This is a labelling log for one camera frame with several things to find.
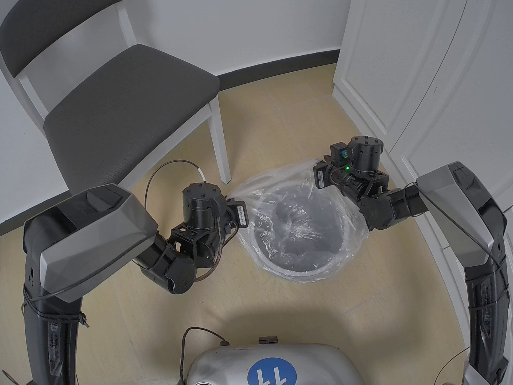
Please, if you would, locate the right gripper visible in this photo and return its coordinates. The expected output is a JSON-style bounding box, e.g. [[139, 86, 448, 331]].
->
[[313, 161, 362, 198]]

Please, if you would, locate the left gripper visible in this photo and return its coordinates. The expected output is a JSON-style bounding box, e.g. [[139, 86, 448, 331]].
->
[[217, 200, 250, 236]]

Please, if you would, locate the clear plastic bag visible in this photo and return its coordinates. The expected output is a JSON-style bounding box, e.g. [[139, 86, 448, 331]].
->
[[228, 157, 370, 284]]

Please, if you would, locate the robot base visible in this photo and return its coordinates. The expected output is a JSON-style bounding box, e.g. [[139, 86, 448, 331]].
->
[[188, 336, 363, 385]]

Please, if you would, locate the white trash bin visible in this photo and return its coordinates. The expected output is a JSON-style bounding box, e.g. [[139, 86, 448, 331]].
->
[[250, 187, 350, 278]]

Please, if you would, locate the white wardrobe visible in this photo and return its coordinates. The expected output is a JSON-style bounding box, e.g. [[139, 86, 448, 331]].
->
[[333, 0, 513, 354]]

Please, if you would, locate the grey and white chair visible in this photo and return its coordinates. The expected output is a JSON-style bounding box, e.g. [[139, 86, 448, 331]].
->
[[0, 0, 232, 201]]

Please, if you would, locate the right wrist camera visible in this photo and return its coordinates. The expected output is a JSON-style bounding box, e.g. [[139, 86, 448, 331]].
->
[[330, 142, 353, 171]]

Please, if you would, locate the black cable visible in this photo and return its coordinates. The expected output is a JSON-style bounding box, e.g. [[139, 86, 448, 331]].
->
[[180, 327, 230, 385], [144, 159, 207, 200]]

